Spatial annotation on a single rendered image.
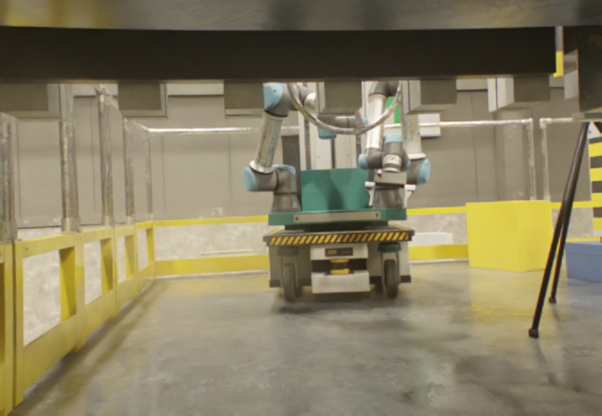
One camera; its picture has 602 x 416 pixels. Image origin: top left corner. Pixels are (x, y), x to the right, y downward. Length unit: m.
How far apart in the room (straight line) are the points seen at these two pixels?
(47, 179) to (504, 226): 6.85
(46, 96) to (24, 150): 8.00
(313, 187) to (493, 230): 1.36
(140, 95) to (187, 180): 7.53
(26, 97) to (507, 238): 3.00
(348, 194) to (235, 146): 5.87
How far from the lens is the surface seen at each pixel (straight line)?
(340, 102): 0.95
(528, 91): 1.08
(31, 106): 0.98
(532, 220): 3.62
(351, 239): 2.44
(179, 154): 8.51
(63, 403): 1.55
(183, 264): 3.79
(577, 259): 3.27
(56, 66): 0.95
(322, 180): 2.71
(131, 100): 0.95
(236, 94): 0.94
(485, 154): 9.43
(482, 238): 3.67
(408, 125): 2.55
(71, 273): 2.01
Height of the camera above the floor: 0.45
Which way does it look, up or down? 1 degrees up
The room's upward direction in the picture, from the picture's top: 3 degrees counter-clockwise
